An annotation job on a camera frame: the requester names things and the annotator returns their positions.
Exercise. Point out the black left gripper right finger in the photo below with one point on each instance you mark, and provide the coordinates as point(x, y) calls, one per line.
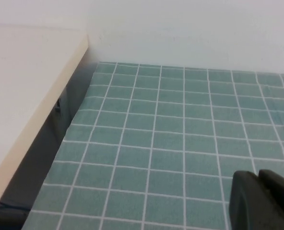
point(281, 191)

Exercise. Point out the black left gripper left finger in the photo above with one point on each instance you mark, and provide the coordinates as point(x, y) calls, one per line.
point(247, 206)

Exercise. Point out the green checked tablecloth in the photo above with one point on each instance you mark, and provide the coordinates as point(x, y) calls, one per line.
point(156, 143)

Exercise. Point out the white board with cream edge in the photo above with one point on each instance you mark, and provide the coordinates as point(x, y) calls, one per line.
point(24, 83)

